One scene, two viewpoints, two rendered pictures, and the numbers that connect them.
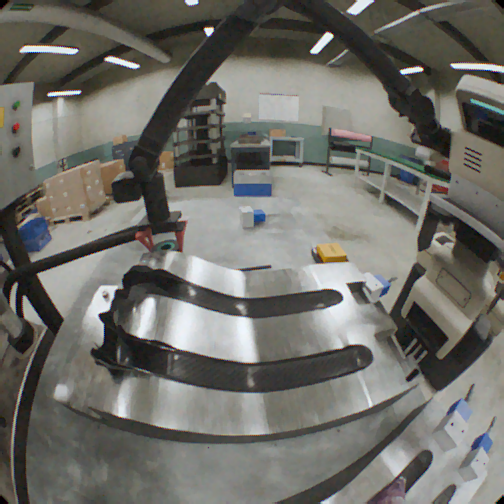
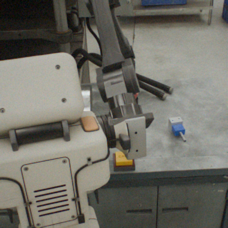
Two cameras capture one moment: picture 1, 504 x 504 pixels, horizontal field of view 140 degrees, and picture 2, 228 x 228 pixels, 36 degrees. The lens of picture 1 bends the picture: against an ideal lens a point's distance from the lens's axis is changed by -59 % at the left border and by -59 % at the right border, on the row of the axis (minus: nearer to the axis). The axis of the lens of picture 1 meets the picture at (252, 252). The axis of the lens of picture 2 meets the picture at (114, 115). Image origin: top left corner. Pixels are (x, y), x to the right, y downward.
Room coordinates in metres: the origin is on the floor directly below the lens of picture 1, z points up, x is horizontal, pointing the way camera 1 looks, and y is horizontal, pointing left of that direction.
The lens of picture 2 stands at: (0.49, -1.20, 1.69)
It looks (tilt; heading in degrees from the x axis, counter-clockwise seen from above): 34 degrees down; 95
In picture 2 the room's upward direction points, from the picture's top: 2 degrees counter-clockwise
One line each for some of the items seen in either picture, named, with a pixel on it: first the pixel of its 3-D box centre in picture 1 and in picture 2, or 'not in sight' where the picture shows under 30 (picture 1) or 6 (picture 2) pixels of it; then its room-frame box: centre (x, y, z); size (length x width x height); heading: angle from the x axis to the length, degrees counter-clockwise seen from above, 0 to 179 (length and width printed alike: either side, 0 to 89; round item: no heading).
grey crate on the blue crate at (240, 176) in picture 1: (252, 176); not in sight; (3.52, -0.01, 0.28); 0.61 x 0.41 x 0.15; 89
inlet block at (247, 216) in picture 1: (260, 215); (179, 131); (0.66, -0.03, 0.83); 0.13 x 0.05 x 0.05; 104
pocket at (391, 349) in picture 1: (387, 352); not in sight; (0.12, -0.19, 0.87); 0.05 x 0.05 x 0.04; 5
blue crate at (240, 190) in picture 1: (252, 186); not in sight; (3.52, -0.01, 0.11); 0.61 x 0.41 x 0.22; 89
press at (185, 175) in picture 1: (202, 133); not in sight; (4.81, 1.06, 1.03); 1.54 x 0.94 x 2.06; 179
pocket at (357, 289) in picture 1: (359, 300); not in sight; (0.23, -0.18, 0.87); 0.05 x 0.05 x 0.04; 5
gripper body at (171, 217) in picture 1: (157, 210); not in sight; (0.45, 0.22, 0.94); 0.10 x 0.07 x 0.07; 95
